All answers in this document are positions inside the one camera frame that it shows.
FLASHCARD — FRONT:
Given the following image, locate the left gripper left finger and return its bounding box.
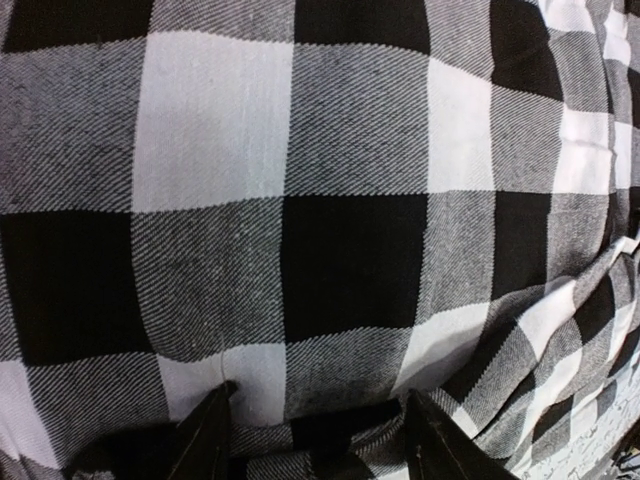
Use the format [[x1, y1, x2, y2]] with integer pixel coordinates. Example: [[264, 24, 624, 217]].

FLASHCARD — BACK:
[[64, 379, 239, 480]]

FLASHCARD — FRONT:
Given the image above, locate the black white checkered shirt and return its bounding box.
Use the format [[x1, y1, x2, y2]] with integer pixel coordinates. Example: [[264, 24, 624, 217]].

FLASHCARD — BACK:
[[1, 1, 639, 479]]

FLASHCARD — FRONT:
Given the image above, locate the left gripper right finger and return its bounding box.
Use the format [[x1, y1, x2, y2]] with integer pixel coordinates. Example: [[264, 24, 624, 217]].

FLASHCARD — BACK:
[[404, 390, 516, 480]]

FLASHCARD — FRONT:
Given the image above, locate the floral patterned table mat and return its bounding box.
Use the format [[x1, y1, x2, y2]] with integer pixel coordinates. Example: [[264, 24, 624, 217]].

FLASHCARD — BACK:
[[512, 351, 639, 479]]

